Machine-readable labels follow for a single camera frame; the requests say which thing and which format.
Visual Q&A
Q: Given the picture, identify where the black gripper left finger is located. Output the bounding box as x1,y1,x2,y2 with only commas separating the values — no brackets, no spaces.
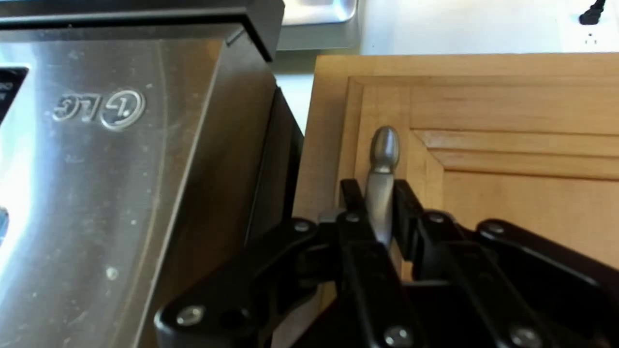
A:
153,178,429,348

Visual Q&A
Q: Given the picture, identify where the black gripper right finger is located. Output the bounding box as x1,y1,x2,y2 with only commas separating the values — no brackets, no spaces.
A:
390,178,619,348

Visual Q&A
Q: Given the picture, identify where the silver cupboard door handle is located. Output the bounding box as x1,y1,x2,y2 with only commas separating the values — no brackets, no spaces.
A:
363,124,404,248

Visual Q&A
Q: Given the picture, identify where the wooden cupboard door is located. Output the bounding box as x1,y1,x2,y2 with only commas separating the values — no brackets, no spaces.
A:
292,52,619,286

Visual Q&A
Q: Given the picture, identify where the stainless steel microwave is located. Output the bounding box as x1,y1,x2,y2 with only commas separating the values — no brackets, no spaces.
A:
0,0,305,348

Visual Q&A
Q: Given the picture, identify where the white wall outlet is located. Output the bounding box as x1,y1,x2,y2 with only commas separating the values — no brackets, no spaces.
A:
565,0,619,54

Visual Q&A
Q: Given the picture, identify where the black plug with cable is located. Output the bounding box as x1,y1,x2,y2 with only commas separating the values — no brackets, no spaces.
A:
576,0,609,27

